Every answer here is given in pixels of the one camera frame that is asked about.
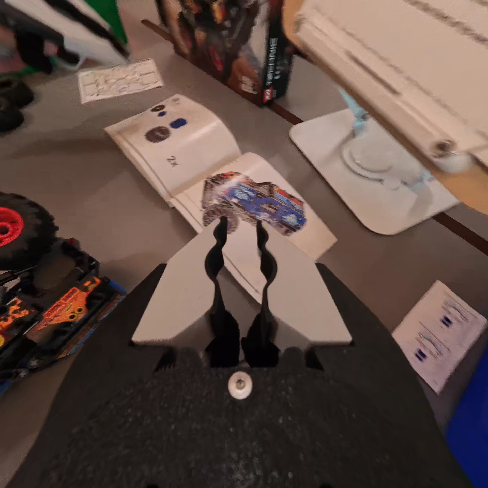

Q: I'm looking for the white desk stand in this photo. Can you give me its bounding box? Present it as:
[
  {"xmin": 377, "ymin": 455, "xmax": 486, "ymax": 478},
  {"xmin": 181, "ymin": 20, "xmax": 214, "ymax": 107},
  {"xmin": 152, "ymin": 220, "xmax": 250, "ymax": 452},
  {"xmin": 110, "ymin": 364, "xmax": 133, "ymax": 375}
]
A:
[{"xmin": 289, "ymin": 89, "xmax": 460, "ymax": 235}]

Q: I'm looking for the white printed paper slip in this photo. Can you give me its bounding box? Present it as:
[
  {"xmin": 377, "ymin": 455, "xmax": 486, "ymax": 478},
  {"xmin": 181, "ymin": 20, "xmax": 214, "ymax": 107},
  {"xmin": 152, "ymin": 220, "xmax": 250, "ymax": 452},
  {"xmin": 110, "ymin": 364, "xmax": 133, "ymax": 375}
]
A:
[{"xmin": 393, "ymin": 280, "xmax": 488, "ymax": 395}]

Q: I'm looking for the lego monster truck model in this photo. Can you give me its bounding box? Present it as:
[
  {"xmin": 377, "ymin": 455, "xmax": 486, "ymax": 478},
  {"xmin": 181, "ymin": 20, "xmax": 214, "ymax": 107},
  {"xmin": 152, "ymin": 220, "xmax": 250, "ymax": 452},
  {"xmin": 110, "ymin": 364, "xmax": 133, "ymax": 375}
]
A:
[{"xmin": 0, "ymin": 236, "xmax": 128, "ymax": 386}]

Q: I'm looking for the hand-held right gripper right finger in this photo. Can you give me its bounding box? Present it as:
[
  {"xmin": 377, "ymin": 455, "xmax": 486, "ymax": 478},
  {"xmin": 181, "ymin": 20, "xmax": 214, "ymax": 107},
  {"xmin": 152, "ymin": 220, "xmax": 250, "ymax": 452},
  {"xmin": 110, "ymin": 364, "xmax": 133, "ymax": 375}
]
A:
[{"xmin": 256, "ymin": 221, "xmax": 352, "ymax": 347}]

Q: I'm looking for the black tyre red rim wheel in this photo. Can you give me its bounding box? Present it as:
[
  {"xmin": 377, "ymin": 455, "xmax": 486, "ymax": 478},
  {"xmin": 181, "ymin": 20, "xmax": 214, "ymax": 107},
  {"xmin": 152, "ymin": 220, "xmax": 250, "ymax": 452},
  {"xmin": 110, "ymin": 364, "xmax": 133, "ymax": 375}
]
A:
[{"xmin": 0, "ymin": 192, "xmax": 59, "ymax": 272}]

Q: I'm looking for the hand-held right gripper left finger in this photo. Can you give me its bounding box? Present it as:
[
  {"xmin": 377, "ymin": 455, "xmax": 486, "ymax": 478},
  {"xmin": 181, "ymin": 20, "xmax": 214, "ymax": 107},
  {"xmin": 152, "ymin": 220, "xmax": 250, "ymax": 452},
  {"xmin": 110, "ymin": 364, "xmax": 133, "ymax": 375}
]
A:
[{"xmin": 131, "ymin": 217, "xmax": 229, "ymax": 346}]

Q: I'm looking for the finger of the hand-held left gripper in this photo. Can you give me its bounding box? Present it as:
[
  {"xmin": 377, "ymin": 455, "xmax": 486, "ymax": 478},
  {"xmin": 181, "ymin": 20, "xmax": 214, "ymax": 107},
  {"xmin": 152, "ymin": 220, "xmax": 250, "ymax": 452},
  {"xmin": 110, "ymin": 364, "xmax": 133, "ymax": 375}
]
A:
[
  {"xmin": 6, "ymin": 0, "xmax": 129, "ymax": 67},
  {"xmin": 73, "ymin": 0, "xmax": 127, "ymax": 47}
]

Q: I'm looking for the lego instruction booklet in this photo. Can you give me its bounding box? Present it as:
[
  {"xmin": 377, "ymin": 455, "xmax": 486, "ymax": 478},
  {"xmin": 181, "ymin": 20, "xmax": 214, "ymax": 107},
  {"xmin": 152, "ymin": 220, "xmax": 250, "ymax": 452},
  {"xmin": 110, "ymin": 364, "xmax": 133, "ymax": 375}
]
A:
[{"xmin": 105, "ymin": 93, "xmax": 338, "ymax": 306}]

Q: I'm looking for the lego set cardboard box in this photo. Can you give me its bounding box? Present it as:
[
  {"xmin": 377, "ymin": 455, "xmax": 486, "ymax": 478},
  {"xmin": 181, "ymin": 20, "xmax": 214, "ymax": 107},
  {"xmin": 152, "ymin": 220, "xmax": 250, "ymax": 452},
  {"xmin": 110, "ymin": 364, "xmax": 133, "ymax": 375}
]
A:
[{"xmin": 154, "ymin": 0, "xmax": 296, "ymax": 107}]

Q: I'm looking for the black rubber tyre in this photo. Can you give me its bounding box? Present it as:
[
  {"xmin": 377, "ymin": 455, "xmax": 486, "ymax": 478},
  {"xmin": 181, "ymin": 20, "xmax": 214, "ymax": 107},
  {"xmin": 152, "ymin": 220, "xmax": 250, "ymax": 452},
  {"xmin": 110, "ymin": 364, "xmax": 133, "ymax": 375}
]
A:
[
  {"xmin": 0, "ymin": 101, "xmax": 25, "ymax": 132},
  {"xmin": 0, "ymin": 78, "xmax": 35, "ymax": 109}
]

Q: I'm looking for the sticker sheet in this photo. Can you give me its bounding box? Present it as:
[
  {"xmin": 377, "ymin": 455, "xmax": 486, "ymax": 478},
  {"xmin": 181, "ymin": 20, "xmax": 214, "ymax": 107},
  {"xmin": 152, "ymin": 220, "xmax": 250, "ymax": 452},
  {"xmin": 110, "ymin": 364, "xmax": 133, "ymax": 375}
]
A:
[{"xmin": 78, "ymin": 59, "xmax": 164, "ymax": 104}]

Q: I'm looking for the blue plastic bin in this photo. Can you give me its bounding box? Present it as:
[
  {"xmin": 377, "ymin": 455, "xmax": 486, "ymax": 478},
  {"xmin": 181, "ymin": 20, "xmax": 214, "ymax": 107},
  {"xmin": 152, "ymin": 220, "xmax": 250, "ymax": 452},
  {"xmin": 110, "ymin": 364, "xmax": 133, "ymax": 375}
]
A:
[{"xmin": 445, "ymin": 366, "xmax": 488, "ymax": 488}]

